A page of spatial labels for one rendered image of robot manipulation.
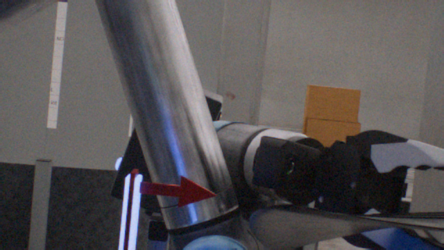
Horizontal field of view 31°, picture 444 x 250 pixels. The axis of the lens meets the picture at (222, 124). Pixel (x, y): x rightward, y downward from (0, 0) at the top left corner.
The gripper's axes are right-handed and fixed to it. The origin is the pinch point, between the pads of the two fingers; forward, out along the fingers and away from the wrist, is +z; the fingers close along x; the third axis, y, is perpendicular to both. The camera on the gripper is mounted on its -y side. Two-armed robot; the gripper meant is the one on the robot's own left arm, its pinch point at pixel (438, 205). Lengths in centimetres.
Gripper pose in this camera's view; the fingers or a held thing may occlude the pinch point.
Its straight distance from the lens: 68.5
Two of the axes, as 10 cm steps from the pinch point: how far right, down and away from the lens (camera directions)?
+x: -1.9, 9.8, 0.0
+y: 7.8, 1.5, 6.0
